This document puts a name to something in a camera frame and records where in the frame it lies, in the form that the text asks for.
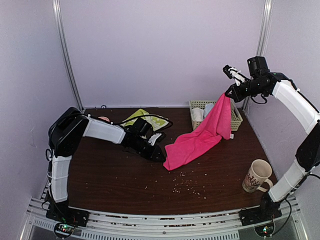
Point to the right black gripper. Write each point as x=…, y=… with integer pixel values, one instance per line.
x=237, y=96

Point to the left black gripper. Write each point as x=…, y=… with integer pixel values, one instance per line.
x=153, y=154

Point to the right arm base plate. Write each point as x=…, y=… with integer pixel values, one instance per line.
x=255, y=215

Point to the left circuit board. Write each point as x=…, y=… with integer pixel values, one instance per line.
x=63, y=230

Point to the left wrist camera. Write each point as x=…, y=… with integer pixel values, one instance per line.
x=145, y=130

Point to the right circuit board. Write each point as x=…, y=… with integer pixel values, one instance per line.
x=264, y=230

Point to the aluminium front rail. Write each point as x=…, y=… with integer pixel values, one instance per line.
x=221, y=225

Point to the cream mug red pattern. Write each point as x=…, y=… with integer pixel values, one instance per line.
x=257, y=177

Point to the light blue rolled towel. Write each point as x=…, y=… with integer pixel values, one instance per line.
x=208, y=107

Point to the left aluminium corner post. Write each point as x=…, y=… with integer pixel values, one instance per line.
x=65, y=53

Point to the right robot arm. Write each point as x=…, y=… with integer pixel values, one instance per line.
x=264, y=82

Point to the circuit board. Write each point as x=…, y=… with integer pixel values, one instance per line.
x=264, y=230
x=63, y=230

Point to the right aluminium corner post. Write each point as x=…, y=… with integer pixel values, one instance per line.
x=262, y=45

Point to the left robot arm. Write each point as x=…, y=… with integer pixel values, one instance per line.
x=64, y=138

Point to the white rolled towel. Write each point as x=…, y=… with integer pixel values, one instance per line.
x=197, y=114

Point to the red patterned bowl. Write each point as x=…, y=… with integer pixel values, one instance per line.
x=104, y=118

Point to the pink towel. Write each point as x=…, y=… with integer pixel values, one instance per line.
x=188, y=147

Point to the aluminium corner post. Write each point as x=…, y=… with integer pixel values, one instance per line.
x=262, y=45
x=65, y=53

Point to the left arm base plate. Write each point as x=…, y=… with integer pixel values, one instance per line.
x=72, y=216

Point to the green patterned towel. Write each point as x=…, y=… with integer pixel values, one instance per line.
x=157, y=122

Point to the green plastic basket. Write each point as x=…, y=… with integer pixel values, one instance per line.
x=236, y=118

